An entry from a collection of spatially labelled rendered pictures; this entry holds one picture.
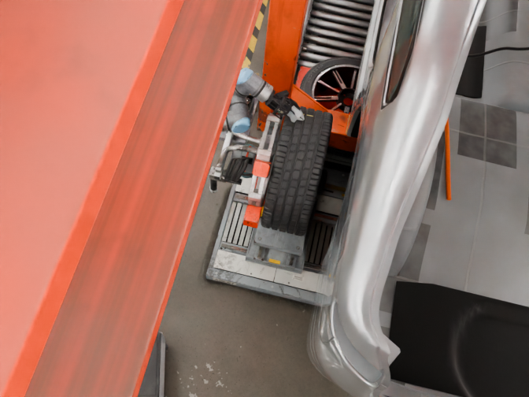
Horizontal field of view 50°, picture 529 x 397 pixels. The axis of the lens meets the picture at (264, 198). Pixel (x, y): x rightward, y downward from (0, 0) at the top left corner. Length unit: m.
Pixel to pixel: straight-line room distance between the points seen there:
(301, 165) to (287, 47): 0.59
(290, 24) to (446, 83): 0.89
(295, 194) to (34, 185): 2.45
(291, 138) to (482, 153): 0.99
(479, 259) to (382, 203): 1.02
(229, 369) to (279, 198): 1.23
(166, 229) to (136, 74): 0.23
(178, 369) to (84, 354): 3.04
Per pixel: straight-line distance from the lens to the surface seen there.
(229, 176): 2.75
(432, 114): 2.07
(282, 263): 3.49
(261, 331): 3.51
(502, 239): 2.93
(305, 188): 2.64
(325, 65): 3.83
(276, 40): 2.80
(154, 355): 3.15
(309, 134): 2.70
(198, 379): 3.45
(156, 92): 0.53
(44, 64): 0.26
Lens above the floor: 3.42
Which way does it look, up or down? 64 degrees down
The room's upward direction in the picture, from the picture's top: 9 degrees clockwise
